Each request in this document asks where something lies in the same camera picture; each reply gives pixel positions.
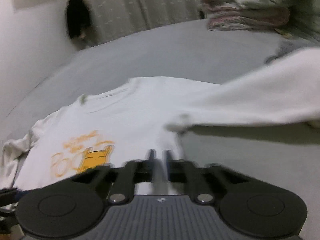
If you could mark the black hanging garment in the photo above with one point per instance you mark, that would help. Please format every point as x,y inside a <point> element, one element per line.
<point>76,17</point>

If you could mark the grey star-print curtain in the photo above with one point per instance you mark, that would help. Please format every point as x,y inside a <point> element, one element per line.
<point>150,5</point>

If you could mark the white long-sleeved bear shirt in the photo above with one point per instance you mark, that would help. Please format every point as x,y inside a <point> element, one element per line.
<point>125,110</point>

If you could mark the grey bed sheet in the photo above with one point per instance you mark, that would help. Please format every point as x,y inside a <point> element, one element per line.
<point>175,55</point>

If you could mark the grey folded garment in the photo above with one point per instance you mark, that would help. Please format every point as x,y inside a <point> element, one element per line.
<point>287,47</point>

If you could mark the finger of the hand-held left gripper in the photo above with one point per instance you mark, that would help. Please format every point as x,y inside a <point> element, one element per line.
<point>7,197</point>

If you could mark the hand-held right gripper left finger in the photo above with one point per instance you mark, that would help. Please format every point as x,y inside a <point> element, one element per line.
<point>151,170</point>

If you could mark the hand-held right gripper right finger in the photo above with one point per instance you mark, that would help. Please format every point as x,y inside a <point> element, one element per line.
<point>168,170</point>

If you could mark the folded pink grey quilt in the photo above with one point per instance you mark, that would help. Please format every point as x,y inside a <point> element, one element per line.
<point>250,17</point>

